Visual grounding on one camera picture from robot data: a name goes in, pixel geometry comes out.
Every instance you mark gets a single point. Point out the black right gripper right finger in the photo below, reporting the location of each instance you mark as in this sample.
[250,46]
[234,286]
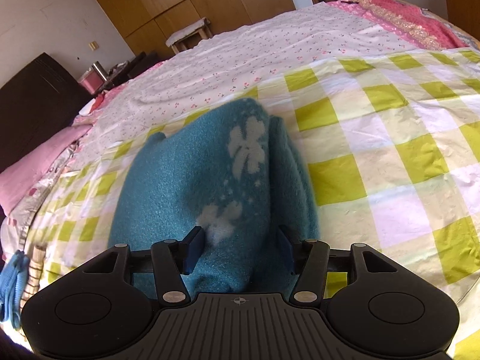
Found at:
[308,259]

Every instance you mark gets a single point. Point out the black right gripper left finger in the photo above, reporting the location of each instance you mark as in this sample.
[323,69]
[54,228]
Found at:
[171,259]

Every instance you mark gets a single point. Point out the teal knit sweater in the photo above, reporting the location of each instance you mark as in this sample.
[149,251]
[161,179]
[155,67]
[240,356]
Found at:
[235,173]

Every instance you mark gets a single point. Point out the brown plaid folded cloth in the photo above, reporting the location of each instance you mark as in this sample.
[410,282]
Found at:
[35,269]

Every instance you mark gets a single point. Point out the checkered floral bed sheet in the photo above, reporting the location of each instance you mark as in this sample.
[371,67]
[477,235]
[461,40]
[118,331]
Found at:
[389,131]

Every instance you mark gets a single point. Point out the light blue knit garment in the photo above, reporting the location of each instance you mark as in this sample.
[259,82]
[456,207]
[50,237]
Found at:
[13,280]

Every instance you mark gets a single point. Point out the pink pillow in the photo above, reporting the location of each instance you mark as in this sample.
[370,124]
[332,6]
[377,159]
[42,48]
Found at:
[19,177]

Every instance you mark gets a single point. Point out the dark bedside table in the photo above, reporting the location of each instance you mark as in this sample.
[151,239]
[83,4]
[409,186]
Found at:
[131,69]

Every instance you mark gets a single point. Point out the pink storage box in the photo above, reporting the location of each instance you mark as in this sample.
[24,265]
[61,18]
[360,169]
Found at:
[91,81]

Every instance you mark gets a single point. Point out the dark wooden headboard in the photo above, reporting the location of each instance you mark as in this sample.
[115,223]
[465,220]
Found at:
[37,102]

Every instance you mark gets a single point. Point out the steel thermos cup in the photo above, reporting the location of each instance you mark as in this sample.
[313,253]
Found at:
[98,67]

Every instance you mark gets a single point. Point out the small wooden stool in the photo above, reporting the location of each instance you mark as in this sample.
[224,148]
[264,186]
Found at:
[176,42]

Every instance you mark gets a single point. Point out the pink red blanket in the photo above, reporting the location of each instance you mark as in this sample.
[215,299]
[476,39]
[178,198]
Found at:
[416,25]

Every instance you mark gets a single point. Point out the wooden side desk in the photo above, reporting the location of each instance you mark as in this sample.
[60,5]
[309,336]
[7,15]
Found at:
[465,15]

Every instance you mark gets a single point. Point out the beige wall switch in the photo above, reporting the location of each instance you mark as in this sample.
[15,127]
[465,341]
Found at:
[93,45]

